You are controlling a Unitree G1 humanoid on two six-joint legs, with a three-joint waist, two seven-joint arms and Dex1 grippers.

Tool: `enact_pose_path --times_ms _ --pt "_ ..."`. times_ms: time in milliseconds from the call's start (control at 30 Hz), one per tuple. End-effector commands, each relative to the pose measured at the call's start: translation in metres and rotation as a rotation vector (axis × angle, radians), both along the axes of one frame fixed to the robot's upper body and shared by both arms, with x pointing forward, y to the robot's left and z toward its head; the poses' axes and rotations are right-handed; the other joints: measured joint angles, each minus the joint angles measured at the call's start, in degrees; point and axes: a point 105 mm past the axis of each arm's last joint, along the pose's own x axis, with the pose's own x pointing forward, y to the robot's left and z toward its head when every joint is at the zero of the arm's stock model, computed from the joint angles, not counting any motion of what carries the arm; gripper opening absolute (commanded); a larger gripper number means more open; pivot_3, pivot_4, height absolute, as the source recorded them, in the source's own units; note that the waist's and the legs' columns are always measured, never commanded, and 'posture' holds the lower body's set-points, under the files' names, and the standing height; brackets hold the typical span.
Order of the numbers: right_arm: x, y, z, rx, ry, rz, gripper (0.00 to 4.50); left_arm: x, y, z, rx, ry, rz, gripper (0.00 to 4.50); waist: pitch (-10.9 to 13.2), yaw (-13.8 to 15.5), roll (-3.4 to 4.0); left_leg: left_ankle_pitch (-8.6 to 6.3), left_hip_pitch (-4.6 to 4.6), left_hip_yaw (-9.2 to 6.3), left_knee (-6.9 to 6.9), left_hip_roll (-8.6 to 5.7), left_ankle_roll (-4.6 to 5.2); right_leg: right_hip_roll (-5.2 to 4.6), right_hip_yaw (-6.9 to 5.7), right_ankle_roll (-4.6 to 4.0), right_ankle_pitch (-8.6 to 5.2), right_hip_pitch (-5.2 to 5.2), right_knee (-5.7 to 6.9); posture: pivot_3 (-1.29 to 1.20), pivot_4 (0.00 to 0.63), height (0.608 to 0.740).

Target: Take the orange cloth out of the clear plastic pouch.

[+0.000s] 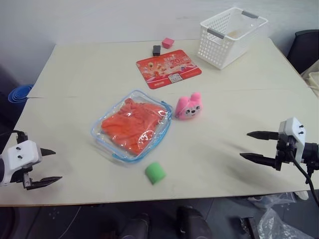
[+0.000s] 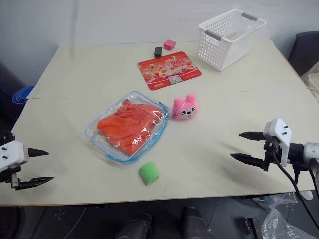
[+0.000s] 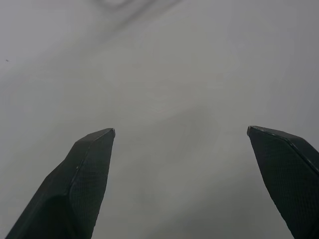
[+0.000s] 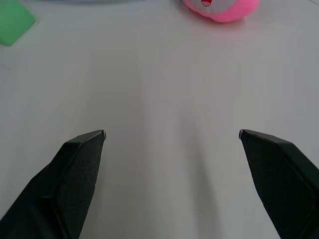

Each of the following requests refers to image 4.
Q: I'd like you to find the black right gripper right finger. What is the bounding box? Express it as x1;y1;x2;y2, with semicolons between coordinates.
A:
238;129;319;239

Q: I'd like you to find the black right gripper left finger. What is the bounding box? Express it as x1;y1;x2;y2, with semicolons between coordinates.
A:
0;129;107;239

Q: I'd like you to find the green block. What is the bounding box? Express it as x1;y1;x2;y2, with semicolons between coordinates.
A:
0;0;36;47

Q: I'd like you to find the pink plush toy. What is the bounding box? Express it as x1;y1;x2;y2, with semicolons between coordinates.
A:
181;0;261;23

